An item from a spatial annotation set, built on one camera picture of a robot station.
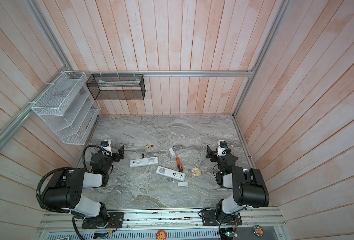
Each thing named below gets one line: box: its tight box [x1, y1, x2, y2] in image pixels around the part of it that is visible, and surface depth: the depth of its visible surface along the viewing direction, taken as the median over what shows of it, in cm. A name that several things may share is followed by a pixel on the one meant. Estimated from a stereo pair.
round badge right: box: [253, 224, 264, 237], surface depth 71 cm
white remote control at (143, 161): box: [129, 156, 159, 168], surface depth 95 cm
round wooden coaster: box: [192, 167, 202, 177], surface depth 92 cm
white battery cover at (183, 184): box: [178, 181, 189, 187], surface depth 87 cm
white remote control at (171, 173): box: [155, 165, 186, 182], surface depth 90 cm
